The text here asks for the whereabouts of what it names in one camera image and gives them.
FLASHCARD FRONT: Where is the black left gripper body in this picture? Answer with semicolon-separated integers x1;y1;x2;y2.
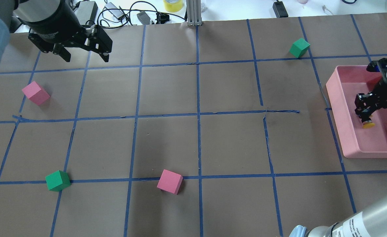
18;0;95;53

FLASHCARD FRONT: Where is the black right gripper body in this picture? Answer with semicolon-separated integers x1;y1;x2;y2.
355;79;387;116

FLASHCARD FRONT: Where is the yellow push button switch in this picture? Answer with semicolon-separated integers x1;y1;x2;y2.
359;109;375;129

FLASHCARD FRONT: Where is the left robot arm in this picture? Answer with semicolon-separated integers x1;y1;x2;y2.
0;0;113;63

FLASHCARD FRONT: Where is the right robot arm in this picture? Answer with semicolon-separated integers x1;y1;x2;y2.
290;58;387;237

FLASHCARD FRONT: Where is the black power brick left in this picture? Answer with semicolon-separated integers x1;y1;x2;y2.
74;1;98;25

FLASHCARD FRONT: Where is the pink plastic bin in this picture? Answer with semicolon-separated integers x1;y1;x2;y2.
326;66;387;159

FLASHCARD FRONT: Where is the pink cube far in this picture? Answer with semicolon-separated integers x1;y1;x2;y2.
22;81;51;106

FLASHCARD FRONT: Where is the pink cube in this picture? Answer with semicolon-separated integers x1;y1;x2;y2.
157;169;183;195
22;81;51;106

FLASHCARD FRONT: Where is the yellow tape roll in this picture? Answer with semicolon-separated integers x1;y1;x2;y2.
163;0;183;13

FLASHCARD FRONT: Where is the green cube near bin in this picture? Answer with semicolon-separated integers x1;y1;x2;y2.
289;38;311;58

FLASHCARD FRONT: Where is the green cube far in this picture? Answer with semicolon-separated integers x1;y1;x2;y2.
45;171;71;192

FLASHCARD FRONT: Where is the black power adapter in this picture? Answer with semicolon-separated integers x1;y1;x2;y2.
272;0;289;18

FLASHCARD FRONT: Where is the pink cube centre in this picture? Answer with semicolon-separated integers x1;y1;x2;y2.
157;169;183;195

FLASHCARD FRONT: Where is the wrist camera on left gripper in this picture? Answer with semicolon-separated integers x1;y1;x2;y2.
85;25;113;54

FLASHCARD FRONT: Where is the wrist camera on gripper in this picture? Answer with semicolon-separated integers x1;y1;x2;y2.
366;58;387;73
85;25;113;54

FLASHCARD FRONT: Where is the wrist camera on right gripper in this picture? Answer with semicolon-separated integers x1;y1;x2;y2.
366;58;387;73

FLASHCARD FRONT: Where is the aluminium frame post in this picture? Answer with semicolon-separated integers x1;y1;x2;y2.
186;0;203;26

